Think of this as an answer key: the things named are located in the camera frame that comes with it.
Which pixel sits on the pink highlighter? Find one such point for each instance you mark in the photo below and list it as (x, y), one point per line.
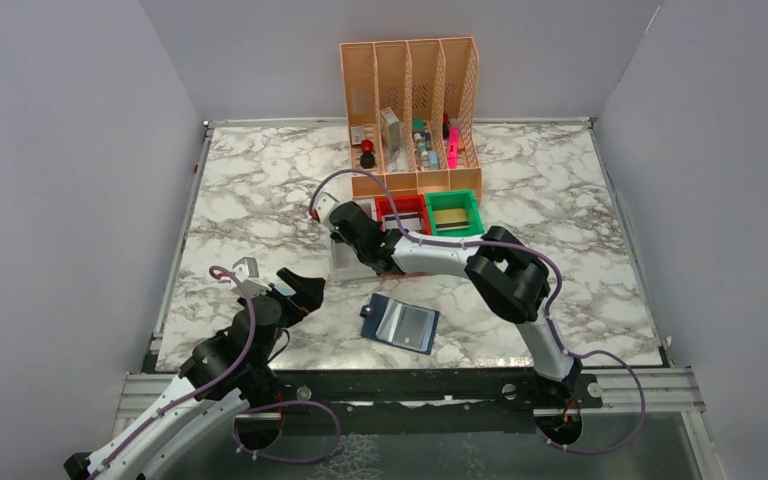
(453, 147)

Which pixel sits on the red plastic bin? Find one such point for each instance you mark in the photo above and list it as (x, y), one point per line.
(405, 206)

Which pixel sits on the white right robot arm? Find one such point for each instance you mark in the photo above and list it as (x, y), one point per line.
(511, 279)

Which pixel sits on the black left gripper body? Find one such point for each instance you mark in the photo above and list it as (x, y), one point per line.
(268, 351)

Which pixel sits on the white box in organizer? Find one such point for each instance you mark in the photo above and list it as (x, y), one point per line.
(390, 127)

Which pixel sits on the red and black stamp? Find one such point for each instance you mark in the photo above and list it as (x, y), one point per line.
(367, 159)

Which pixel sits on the green plastic bin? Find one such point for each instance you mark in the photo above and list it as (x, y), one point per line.
(464, 199)

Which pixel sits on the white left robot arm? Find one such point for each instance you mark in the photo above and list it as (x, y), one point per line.
(227, 374)

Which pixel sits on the navy blue card holder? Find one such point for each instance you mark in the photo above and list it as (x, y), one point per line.
(398, 324)

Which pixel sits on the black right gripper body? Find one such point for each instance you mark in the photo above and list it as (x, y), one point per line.
(336, 237)

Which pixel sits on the gold card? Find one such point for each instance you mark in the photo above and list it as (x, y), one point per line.
(450, 219)

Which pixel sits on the silver card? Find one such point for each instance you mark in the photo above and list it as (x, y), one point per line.
(412, 221)

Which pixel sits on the peach desk file organizer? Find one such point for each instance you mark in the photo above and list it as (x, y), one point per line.
(431, 85)

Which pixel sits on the white plastic bin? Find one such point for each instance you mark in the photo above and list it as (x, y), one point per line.
(343, 263)

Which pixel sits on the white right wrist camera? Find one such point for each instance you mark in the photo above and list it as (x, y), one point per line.
(323, 204)

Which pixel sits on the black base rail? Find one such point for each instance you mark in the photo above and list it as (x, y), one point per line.
(405, 401)

